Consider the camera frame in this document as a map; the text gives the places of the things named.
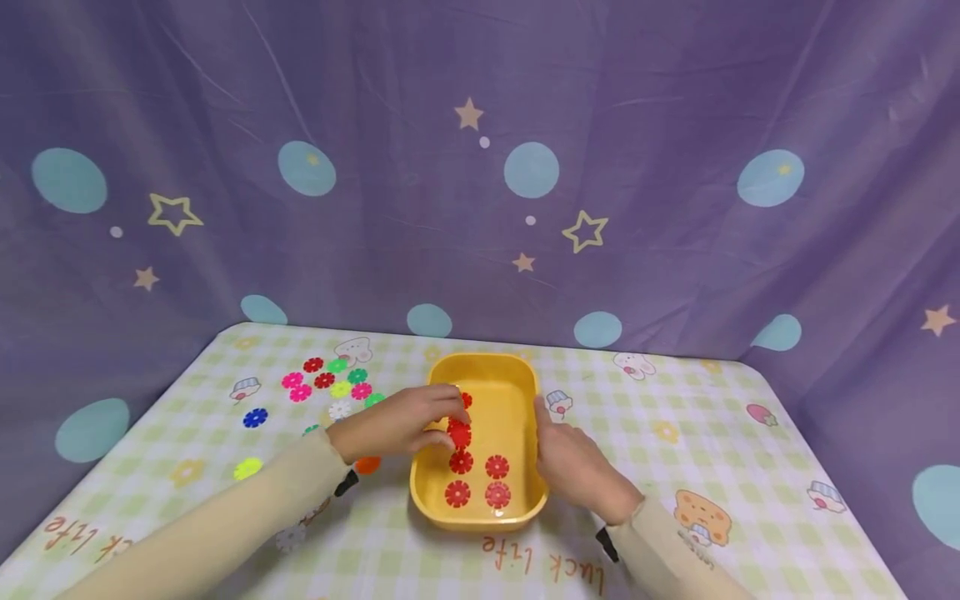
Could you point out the person's left hand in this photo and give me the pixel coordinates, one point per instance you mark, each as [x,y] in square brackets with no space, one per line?
[390,427]

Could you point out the person's right hand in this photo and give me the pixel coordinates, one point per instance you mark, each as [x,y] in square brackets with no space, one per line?
[577,471]

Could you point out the person's left thumb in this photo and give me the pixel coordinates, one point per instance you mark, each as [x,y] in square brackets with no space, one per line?
[436,441]

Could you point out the person's right fingers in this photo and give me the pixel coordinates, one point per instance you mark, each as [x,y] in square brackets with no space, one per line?
[544,421]

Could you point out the person's left fingers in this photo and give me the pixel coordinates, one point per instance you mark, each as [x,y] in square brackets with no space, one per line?
[442,402]

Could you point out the red snowflake disc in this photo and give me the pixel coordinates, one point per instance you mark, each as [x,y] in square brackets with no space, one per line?
[460,435]

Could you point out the yellow plastic tray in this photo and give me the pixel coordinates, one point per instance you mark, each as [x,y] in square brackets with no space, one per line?
[511,417]

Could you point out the person's left forearm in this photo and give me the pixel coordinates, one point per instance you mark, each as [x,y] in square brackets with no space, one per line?
[225,525]

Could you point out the person's right forearm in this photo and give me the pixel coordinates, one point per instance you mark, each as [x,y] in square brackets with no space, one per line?
[667,558]

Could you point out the batch of red discs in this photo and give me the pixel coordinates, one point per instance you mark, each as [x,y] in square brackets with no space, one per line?
[496,467]

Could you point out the orange snowflake disc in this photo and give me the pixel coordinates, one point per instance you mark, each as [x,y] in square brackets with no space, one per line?
[367,466]

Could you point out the black wrist band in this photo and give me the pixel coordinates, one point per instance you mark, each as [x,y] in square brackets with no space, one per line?
[607,544]
[346,482]

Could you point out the cluster of coloured snowflake discs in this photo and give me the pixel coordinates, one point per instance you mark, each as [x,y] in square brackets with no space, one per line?
[324,381]

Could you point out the teal snowflake disc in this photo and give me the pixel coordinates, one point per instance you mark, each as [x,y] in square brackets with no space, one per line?
[310,430]

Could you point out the white snowflake disc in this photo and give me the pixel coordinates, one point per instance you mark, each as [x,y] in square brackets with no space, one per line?
[289,538]

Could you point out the blue snowflake disc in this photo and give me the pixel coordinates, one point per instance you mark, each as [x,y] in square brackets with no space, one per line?
[255,417]

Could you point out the yellow snowflake disc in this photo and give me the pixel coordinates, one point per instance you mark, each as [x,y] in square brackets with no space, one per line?
[247,468]

